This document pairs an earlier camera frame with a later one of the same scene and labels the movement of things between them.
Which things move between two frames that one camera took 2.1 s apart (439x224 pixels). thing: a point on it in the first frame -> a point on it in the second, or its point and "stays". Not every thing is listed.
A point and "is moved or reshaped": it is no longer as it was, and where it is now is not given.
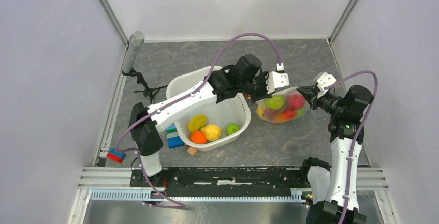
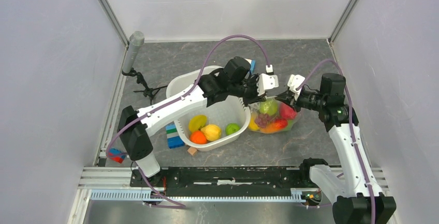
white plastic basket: (235, 110) stays
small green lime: (232, 128) stays
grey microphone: (136, 41) stays
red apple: (295, 101) is moved or reshaped
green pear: (300, 113) -> (290, 122)
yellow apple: (260, 112) -> (253, 125)
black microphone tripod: (150, 92) stays
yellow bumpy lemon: (213, 132) stays
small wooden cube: (192, 150) stays
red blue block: (118, 157) stays
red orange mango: (286, 115) -> (276, 125)
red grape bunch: (269, 114) -> (262, 120)
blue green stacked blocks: (174, 139) stays
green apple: (276, 102) stays
